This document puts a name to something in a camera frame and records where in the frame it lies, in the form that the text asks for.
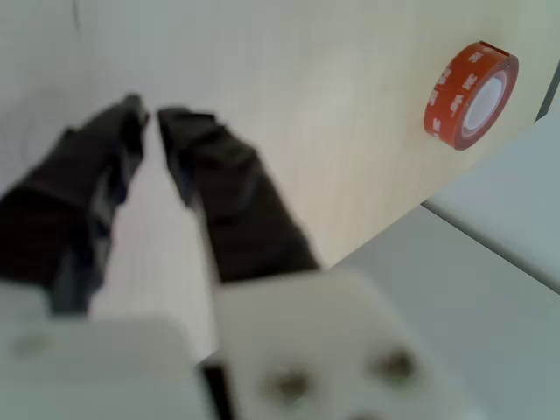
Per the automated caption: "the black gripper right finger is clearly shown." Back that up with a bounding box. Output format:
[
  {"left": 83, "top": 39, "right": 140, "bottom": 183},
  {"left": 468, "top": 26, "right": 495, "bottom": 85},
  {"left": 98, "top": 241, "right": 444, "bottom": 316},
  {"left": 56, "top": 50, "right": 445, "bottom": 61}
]
[{"left": 156, "top": 107, "right": 323, "bottom": 285}]

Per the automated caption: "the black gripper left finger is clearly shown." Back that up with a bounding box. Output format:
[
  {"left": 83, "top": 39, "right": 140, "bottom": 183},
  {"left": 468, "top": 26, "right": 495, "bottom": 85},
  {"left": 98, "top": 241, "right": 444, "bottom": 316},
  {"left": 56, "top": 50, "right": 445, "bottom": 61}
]
[{"left": 0, "top": 92, "right": 150, "bottom": 314}]

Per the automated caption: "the red tape roll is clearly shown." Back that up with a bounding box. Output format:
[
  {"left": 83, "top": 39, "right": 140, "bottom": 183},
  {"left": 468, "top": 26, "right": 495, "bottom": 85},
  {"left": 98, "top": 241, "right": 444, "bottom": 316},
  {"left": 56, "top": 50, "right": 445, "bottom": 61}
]
[{"left": 423, "top": 40, "right": 520, "bottom": 151}]

